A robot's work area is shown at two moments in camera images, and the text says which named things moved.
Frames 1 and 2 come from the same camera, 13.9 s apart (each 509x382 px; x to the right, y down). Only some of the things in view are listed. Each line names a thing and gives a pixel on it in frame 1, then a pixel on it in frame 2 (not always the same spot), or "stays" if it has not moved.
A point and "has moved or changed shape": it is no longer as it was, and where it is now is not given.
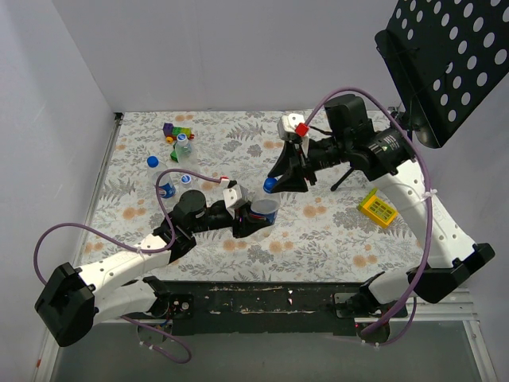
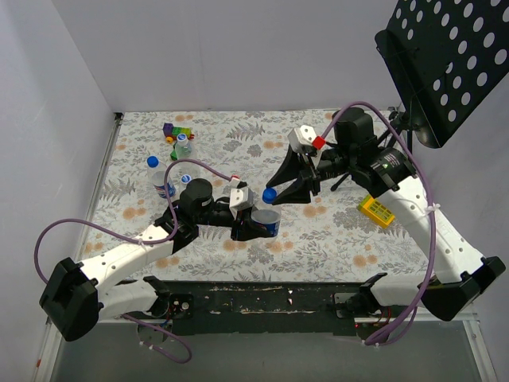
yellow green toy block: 377,208 stays
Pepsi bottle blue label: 267,208 to 271,229
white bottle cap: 185,179 stays
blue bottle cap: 270,184 has moved or changed shape
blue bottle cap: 153,161 stays
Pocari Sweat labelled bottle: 167,185 stays
